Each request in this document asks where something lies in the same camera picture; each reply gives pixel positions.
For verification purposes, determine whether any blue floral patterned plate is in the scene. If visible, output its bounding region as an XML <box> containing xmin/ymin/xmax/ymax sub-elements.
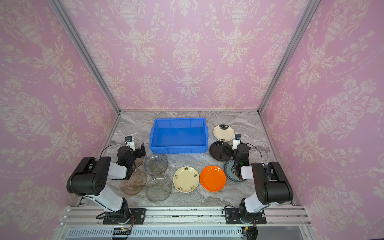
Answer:
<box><xmin>224</xmin><ymin>160</ymin><xmax>245</xmax><ymax>183</ymax></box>

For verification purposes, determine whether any black round plate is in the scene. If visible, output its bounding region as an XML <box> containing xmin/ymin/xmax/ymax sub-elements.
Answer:
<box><xmin>209</xmin><ymin>141</ymin><xmax>233</xmax><ymax>162</ymax></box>

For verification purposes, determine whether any cream plate with black patch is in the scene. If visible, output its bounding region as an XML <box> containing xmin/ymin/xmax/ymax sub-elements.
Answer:
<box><xmin>213</xmin><ymin>125</ymin><xmax>235</xmax><ymax>142</ymax></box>

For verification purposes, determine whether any brown glass plate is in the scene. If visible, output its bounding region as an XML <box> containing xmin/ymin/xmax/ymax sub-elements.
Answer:
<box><xmin>134</xmin><ymin>156</ymin><xmax>144</xmax><ymax>168</ymax></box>
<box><xmin>119</xmin><ymin>170</ymin><xmax>148</xmax><ymax>196</ymax></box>

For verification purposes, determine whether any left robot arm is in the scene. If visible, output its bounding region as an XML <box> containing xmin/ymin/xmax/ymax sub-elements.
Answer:
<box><xmin>66</xmin><ymin>144</ymin><xmax>146</xmax><ymax>226</ymax></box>

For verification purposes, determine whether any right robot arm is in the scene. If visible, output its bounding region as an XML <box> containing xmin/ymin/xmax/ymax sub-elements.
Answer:
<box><xmin>232</xmin><ymin>143</ymin><xmax>294</xmax><ymax>223</ymax></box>

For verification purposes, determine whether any blue plastic bin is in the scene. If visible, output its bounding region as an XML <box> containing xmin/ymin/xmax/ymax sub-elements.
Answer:
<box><xmin>149</xmin><ymin>118</ymin><xmax>209</xmax><ymax>155</ymax></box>

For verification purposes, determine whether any grey glass plate upper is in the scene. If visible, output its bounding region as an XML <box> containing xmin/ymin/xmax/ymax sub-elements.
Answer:
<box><xmin>144</xmin><ymin>154</ymin><xmax>169</xmax><ymax>176</ymax></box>

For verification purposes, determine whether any grey glass plate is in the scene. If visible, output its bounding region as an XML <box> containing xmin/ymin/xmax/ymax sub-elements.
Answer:
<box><xmin>144</xmin><ymin>154</ymin><xmax>169</xmax><ymax>176</ymax></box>
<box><xmin>146</xmin><ymin>173</ymin><xmax>173</xmax><ymax>202</ymax></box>

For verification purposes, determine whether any orange round plate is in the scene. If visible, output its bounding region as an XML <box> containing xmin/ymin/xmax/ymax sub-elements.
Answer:
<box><xmin>200</xmin><ymin>166</ymin><xmax>227</xmax><ymax>192</ymax></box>

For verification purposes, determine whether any grey glass plate lower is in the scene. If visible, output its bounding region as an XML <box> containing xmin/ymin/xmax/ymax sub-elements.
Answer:
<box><xmin>146</xmin><ymin>173</ymin><xmax>173</xmax><ymax>202</ymax></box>

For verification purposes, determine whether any cream plate with flowers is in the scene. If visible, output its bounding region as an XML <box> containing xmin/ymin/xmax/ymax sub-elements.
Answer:
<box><xmin>173</xmin><ymin>167</ymin><xmax>200</xmax><ymax>193</ymax></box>

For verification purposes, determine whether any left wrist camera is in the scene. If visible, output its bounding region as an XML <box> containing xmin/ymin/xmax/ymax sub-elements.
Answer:
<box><xmin>125</xmin><ymin>136</ymin><xmax>136</xmax><ymax>152</ymax></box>

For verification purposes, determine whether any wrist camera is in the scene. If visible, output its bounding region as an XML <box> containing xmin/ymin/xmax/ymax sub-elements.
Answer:
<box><xmin>125</xmin><ymin>136</ymin><xmax>136</xmax><ymax>152</ymax></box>
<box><xmin>232</xmin><ymin>134</ymin><xmax>242</xmax><ymax>150</ymax></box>

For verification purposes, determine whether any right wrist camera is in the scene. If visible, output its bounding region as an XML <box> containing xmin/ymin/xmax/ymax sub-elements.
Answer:
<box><xmin>232</xmin><ymin>134</ymin><xmax>242</xmax><ymax>150</ymax></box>

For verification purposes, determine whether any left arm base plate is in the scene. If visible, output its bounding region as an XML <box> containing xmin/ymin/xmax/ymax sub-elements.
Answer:
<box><xmin>103</xmin><ymin>208</ymin><xmax>146</xmax><ymax>225</ymax></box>

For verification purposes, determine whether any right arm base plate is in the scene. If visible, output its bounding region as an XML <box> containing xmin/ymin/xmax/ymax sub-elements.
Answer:
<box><xmin>222</xmin><ymin>206</ymin><xmax>267</xmax><ymax>225</ymax></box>

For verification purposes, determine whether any aluminium front rail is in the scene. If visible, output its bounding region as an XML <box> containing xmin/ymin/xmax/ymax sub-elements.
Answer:
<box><xmin>54</xmin><ymin>206</ymin><xmax>316</xmax><ymax>240</ymax></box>

